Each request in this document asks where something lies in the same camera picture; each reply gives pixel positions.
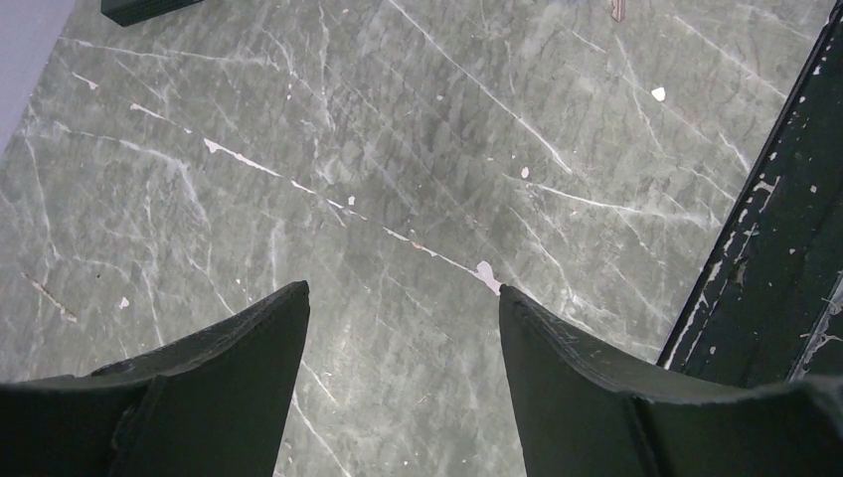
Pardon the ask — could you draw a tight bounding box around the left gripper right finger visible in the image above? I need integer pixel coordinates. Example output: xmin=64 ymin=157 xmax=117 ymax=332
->
xmin=499 ymin=285 xmax=842 ymax=476

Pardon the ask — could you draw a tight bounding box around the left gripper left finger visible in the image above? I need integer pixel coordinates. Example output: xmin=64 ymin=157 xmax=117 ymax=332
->
xmin=1 ymin=281 xmax=310 ymax=476

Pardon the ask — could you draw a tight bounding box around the large black box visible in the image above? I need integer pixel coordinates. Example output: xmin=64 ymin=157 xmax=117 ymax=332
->
xmin=100 ymin=0 xmax=202 ymax=27

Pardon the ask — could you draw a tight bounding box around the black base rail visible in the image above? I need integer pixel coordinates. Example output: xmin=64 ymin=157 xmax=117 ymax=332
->
xmin=657 ymin=5 xmax=842 ymax=388

